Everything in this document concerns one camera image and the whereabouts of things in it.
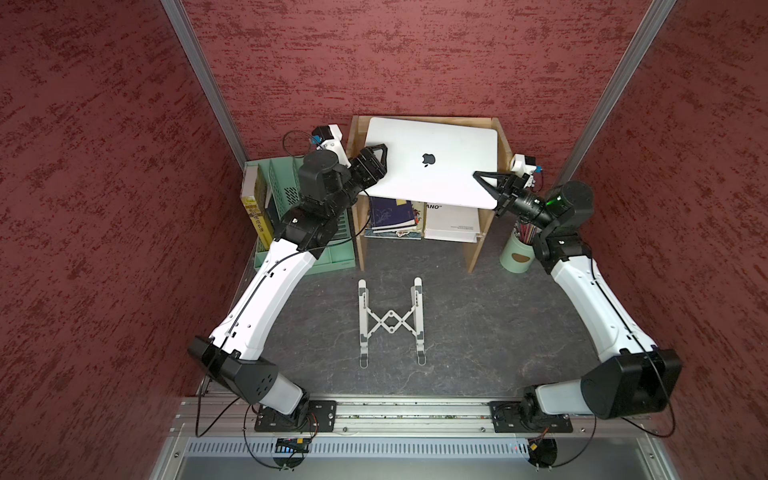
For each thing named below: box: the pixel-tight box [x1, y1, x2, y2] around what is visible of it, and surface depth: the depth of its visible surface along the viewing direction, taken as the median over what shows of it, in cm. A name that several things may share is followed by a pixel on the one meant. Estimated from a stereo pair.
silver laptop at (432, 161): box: [364, 117, 498, 209], surface depth 66 cm
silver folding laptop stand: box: [358, 277, 427, 369], surface depth 87 cm
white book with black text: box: [424, 202, 481, 243], surface depth 86 cm
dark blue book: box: [370, 196, 416, 230], surface depth 89 cm
